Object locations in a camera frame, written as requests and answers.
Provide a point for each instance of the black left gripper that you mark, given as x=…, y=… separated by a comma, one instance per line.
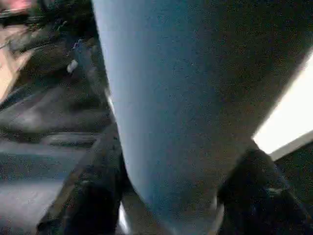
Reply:
x=61, y=36

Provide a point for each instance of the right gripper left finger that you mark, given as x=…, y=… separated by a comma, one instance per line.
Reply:
x=93, y=195

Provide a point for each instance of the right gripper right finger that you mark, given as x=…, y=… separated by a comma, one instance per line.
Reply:
x=264, y=200

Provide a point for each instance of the white plastic table top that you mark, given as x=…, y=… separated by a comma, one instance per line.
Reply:
x=288, y=122

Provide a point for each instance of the white plastic table leg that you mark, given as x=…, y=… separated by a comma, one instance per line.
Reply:
x=183, y=98

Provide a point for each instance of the black work mat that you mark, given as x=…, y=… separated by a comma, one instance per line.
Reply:
x=36, y=151

